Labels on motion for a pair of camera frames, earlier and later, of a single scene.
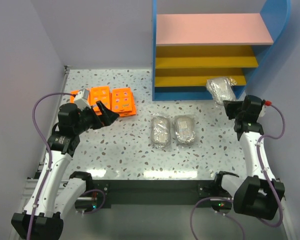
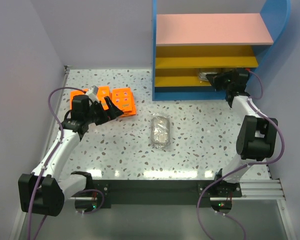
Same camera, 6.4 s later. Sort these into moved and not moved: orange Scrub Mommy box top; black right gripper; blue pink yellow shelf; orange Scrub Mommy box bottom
Moved: black right gripper
Not moved: orange Scrub Mommy box bottom; blue pink yellow shelf; orange Scrub Mommy box top
